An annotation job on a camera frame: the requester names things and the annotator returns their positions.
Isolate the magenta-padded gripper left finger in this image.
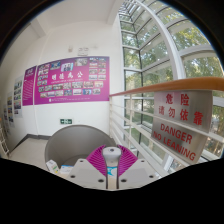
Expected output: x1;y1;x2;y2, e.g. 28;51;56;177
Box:
65;144;109;191

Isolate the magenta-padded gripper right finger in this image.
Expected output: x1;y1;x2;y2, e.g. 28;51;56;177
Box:
116;144;162;191

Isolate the grey curved chair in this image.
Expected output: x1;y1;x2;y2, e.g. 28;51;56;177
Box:
44;124;118;173

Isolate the small white carton box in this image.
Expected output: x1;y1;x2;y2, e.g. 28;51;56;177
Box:
45;159;60;175

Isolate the metal red-lettered warning sign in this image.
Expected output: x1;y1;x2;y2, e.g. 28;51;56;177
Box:
150;89;214;165

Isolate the white railing with wooden handrail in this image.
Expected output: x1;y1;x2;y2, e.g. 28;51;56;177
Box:
109;76;224;178

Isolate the large magenta wall poster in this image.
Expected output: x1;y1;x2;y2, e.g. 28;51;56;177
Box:
33;55;111;106

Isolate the narrow magenta wall poster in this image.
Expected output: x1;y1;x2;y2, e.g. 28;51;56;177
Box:
21;65;38;107

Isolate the row of wall photo panels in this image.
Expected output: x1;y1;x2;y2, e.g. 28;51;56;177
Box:
2;74;24;134

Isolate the white window frame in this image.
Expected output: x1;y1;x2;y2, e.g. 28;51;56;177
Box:
118;0;224;161

